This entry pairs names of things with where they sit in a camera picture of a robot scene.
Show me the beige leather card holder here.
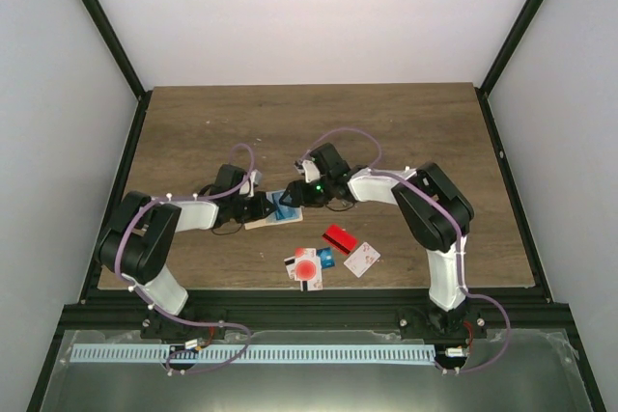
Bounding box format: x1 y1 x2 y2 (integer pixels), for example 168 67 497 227
244 190 303 230

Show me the red card black stripe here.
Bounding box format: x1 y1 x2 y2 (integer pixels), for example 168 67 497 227
323 224 358 256

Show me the white card red circle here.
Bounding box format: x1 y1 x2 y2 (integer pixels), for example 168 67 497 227
295 248 323 291

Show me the white card pink pattern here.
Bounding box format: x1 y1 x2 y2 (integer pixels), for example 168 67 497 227
344 242 380 278

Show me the blue VIP card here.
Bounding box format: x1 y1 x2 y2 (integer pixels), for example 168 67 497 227
267 190 297 222

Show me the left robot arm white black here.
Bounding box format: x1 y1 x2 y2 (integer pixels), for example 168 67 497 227
94 164 276 339

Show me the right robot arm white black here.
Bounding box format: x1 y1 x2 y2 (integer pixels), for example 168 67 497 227
277 143 474 338

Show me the blue white card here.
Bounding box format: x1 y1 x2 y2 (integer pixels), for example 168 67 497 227
317 247 335 269

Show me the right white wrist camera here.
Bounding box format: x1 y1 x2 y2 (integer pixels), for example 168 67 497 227
295 159 322 183

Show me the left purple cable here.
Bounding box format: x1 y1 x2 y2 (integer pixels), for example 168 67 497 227
118 144 257 377

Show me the light blue slotted cable duct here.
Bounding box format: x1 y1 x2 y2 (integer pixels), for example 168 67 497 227
70 343 435 366

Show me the black aluminium front rail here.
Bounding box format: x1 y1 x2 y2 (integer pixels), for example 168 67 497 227
58 288 574 339

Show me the left black frame post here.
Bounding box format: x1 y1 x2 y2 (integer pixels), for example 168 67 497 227
81 0 147 100

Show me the black frame post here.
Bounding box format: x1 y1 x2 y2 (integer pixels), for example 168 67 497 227
477 0 574 95
81 0 147 100

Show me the right black frame post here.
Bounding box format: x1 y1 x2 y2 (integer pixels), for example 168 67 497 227
477 0 574 95

